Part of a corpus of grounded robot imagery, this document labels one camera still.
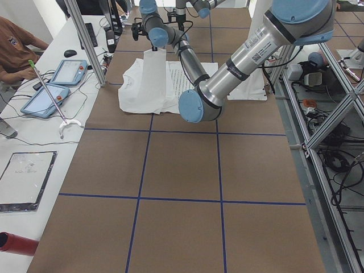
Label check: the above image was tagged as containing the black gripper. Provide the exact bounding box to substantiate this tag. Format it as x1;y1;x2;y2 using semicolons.
131;22;158;52

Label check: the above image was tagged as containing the white long-sleeve printed shirt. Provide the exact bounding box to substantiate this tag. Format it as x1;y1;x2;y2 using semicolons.
118;48;220;115

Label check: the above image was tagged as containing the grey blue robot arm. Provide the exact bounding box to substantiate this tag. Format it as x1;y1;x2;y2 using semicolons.
179;1;336;123
131;1;210;92

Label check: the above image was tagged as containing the black keyboard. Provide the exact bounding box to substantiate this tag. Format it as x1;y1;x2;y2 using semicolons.
85;23;98;47

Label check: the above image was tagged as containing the blue teach pendant far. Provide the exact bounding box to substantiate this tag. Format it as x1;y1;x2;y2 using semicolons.
49;59;88;86

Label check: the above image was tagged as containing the blue teach pendant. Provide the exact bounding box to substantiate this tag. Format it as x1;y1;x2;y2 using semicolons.
49;59;88;86
20;83;70;118

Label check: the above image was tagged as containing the black computer mouse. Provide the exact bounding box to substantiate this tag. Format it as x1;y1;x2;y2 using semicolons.
64;49;77;58

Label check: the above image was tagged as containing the reacher grabber stick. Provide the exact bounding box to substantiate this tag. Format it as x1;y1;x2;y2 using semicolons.
28;60;84;139

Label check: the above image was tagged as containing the blue teach pendant near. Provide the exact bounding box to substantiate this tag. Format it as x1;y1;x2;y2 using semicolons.
20;83;70;118

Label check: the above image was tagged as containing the person in brown shirt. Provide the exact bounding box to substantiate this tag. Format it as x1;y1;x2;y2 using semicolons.
1;17;48;84

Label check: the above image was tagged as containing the red cylinder bottle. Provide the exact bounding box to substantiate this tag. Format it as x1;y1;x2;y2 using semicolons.
1;232;39;256

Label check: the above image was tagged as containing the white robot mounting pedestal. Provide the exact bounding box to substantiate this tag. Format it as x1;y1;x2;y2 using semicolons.
227;0;272;101

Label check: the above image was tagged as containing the aluminium frame rail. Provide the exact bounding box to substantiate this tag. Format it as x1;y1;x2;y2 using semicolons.
274;43;363;272

